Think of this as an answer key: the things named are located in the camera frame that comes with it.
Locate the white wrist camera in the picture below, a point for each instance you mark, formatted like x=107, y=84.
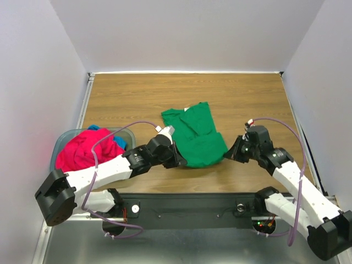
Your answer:
x=166, y=131
x=250, y=123

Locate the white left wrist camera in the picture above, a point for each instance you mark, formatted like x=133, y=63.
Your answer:
x=166, y=131

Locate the pink t shirt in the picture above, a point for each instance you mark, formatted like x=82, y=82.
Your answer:
x=77, y=155

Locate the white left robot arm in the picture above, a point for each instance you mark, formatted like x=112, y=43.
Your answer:
x=62, y=195

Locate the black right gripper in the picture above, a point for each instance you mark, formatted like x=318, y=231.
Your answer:
x=237, y=149

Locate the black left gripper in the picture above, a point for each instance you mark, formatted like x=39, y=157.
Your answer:
x=177, y=159

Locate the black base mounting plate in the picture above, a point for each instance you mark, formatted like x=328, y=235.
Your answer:
x=188, y=211

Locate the grey plastic bin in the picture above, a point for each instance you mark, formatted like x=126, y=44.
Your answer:
x=125, y=134

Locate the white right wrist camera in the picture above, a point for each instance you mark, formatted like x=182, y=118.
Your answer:
x=250, y=123

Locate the blue t shirt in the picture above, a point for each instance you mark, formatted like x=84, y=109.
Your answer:
x=119, y=140

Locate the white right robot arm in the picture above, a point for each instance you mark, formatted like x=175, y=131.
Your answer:
x=325, y=226

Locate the green t shirt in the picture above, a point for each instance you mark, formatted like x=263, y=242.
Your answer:
x=195, y=135

